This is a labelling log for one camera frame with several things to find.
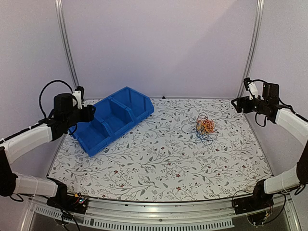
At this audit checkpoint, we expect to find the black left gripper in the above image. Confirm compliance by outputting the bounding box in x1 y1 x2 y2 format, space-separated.
64 104 96 128

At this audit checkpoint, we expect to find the red cable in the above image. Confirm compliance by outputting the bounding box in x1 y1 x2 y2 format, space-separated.
196 113 215 133

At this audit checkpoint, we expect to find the yellow cable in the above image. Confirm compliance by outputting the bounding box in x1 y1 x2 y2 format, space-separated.
195 116 215 134

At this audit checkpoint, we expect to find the blue cable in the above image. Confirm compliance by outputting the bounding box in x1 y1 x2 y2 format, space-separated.
189 127 217 146

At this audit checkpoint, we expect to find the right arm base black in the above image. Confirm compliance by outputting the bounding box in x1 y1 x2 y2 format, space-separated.
231 192 274 226

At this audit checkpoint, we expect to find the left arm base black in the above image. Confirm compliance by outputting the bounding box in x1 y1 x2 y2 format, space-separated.
47 178 88 214

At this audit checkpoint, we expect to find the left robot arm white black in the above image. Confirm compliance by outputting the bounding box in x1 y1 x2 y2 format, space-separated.
0 86 96 209

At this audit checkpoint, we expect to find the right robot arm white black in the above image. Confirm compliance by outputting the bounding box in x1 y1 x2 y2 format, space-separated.
231 77 308 210

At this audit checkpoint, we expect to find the blue three-compartment plastic bin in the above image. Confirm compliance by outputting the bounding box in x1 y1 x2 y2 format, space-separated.
69 87 154 156

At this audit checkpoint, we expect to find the floral patterned table mat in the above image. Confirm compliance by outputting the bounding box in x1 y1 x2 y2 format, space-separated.
49 99 272 202

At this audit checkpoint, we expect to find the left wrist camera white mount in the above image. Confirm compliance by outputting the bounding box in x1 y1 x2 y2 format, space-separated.
72 86 84 110

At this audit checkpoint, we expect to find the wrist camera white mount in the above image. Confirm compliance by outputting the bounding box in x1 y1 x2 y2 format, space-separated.
244 77 259 100
72 86 84 110

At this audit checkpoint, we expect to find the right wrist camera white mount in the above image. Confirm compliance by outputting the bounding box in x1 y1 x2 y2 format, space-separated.
244 77 259 100

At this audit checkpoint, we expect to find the right aluminium frame post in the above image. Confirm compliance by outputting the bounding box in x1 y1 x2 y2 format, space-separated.
237 0 264 97

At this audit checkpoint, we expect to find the aluminium frame post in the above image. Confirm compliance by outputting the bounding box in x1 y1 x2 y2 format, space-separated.
237 0 264 97
54 0 79 88

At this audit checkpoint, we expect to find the aluminium front rail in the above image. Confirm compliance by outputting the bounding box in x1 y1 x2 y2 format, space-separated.
20 195 302 231

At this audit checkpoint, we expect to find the left aluminium frame post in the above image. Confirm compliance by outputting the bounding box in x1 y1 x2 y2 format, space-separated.
54 0 79 88

